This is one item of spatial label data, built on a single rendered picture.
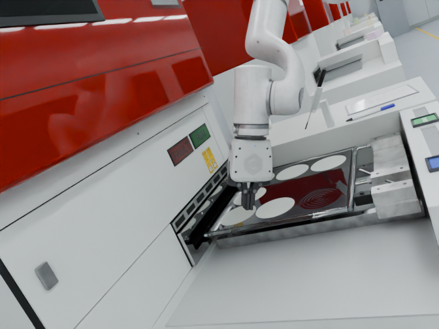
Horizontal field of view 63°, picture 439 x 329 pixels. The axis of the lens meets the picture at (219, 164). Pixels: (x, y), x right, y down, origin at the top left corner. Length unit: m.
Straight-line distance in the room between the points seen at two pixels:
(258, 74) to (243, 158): 0.19
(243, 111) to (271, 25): 0.22
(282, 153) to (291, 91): 0.43
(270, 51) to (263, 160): 0.26
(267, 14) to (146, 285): 0.67
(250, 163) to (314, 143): 0.38
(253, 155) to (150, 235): 0.29
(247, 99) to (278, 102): 0.07
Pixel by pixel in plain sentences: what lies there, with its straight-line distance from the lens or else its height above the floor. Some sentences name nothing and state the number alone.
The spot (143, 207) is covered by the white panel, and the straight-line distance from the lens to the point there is 0.81.
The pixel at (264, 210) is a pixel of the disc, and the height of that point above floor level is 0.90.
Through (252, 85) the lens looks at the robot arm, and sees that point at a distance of 0.80.
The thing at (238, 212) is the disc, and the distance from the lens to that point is 0.96.
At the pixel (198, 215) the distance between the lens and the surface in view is 0.96.
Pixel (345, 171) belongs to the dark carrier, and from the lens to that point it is 0.97.
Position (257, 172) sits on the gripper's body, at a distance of 0.83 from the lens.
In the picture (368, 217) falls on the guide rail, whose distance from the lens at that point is 0.86.
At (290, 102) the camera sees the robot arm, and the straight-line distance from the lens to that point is 0.79.
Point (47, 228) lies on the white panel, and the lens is 0.65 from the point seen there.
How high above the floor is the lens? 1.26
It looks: 14 degrees down
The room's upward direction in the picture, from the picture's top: 23 degrees counter-clockwise
